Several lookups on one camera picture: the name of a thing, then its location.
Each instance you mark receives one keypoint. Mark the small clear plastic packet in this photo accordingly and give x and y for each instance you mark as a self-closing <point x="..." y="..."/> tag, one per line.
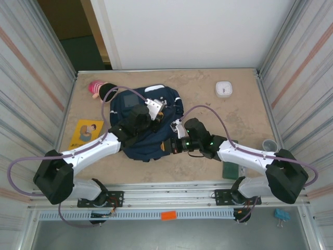
<point x="243" y="171"/>

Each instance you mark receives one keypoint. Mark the orange tag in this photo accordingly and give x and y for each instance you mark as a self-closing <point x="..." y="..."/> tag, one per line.
<point x="169" y="216"/>

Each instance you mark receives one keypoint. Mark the yellow picture book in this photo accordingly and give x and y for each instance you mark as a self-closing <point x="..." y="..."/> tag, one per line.
<point x="86" y="130"/>

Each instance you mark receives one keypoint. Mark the white door frame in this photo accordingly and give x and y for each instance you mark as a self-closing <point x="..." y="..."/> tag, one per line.
<point x="109" y="39"/>

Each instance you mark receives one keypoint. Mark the small grey cup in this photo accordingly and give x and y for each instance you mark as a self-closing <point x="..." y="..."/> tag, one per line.
<point x="268" y="145"/>

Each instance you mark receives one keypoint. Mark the aluminium rail frame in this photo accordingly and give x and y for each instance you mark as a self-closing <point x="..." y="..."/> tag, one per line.
<point x="169" y="194"/>

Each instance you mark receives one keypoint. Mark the white square clock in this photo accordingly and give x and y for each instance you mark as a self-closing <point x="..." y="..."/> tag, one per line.
<point x="223" y="89"/>

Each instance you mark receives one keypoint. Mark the navy blue backpack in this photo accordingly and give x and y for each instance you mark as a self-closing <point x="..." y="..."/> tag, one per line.
<point x="169" y="96"/>

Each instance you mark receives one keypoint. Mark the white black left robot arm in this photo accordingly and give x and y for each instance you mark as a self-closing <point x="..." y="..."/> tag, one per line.
<point x="91" y="153"/>

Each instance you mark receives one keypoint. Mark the plush doll with black hair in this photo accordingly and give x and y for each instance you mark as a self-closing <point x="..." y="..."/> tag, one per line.
<point x="95" y="87"/>

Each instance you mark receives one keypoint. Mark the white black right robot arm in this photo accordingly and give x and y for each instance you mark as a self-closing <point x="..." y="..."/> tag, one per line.
<point x="242" y="159"/>

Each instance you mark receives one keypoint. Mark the green translucent pencil case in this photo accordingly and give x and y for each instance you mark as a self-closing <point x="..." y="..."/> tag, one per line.
<point x="230" y="170"/>

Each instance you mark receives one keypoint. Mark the blue binder clip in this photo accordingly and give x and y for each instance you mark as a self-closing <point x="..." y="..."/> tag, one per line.
<point x="281" y="214"/>

